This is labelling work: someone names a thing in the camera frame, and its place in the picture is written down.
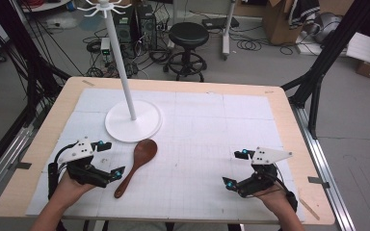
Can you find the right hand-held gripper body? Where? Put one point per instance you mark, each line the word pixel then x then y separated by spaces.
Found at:
pixel 265 174

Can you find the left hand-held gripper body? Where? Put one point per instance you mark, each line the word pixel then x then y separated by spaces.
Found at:
pixel 80 170

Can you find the brown wooden spoon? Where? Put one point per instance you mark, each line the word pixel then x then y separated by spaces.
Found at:
pixel 145 152

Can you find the white hook stand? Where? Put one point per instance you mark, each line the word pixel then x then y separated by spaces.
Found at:
pixel 131 125

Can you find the person's left hand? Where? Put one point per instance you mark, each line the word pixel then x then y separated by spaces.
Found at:
pixel 69 192

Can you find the person's right hand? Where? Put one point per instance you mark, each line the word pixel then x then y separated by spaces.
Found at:
pixel 277 199

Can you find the grey tape strip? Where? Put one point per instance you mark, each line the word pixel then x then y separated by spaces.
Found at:
pixel 21 165
pixel 318 182

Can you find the thin wooden stick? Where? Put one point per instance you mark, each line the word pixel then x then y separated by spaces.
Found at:
pixel 309 208

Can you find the small white power box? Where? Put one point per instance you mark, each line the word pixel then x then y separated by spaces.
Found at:
pixel 105 46

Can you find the black computer tower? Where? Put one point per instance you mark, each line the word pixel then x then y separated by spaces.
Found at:
pixel 123 27
pixel 147 29

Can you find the white stand leg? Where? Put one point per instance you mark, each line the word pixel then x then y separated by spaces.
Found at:
pixel 226 32

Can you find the black round stool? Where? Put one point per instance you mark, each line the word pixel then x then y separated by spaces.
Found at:
pixel 189 35

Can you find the large open cardboard box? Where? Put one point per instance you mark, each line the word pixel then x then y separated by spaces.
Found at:
pixel 279 25

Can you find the black flat device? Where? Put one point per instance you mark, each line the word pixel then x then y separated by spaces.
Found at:
pixel 220 22

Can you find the grey round appliance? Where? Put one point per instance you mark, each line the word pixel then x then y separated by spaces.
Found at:
pixel 327 27

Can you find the striped dark cloth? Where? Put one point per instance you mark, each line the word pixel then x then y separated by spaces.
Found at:
pixel 305 11

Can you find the white foam sheet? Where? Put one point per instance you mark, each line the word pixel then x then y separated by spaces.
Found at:
pixel 363 48

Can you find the aluminium rail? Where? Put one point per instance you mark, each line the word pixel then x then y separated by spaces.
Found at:
pixel 321 163
pixel 3 163

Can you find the black metal frame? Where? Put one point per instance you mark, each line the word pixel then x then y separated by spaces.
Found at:
pixel 29 64
pixel 330 48

